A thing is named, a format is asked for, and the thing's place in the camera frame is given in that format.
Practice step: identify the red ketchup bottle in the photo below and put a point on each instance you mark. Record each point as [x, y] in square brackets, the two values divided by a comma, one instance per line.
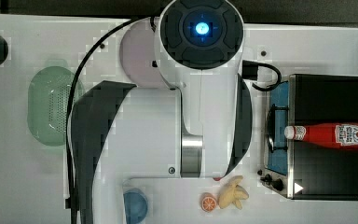
[330, 135]

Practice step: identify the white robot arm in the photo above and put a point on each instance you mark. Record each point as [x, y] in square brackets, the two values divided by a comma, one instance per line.
[197, 124]

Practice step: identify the pink round plate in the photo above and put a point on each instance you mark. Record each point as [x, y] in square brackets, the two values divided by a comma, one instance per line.
[137, 56]

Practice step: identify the orange slice toy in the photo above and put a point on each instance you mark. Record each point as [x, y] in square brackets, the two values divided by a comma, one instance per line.
[208, 202]

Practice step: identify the blue cup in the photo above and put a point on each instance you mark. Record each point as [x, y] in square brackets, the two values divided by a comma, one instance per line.
[136, 206]

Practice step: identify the green perforated colander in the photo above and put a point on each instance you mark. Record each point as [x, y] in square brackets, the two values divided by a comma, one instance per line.
[48, 95]

